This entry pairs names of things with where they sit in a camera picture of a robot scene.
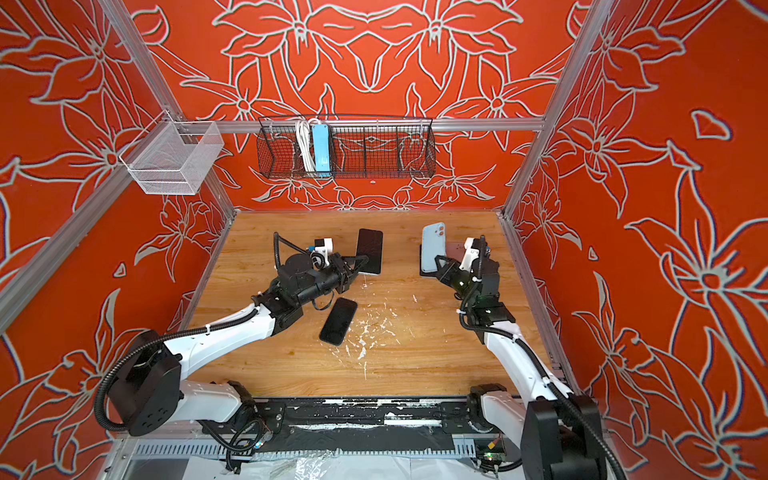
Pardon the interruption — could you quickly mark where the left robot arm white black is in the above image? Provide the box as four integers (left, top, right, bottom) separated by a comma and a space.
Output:
93, 234, 370, 437

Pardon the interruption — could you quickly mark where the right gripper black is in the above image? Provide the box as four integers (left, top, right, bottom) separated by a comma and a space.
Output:
435, 253, 482, 309

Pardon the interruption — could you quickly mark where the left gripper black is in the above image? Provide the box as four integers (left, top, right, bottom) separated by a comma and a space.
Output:
297, 254, 368, 308

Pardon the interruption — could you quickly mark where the white mesh wall basket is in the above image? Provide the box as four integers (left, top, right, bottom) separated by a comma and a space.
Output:
119, 121, 224, 196

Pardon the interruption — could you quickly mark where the black smartphone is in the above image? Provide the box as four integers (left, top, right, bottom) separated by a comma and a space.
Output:
356, 228, 384, 275
319, 298, 358, 346

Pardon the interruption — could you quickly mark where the small green circuit board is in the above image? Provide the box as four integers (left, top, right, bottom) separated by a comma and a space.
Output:
475, 440, 506, 474

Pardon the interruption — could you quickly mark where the pink phone case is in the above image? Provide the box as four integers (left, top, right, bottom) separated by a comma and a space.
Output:
446, 242, 466, 262

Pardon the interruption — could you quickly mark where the black wire wall basket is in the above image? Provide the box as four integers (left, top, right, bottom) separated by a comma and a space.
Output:
256, 114, 437, 180

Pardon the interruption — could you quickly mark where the blue box in basket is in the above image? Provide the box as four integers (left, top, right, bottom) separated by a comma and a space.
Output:
312, 123, 331, 177

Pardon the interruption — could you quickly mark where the light blue phone case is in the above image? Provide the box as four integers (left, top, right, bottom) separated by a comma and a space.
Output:
419, 222, 446, 270

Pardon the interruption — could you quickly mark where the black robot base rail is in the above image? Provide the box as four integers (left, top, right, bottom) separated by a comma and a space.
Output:
202, 395, 523, 452

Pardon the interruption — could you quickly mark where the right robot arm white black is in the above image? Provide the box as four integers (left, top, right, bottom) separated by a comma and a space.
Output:
419, 224, 627, 479

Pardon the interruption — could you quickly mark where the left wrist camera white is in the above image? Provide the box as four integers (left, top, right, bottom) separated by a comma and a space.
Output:
309, 237, 333, 270

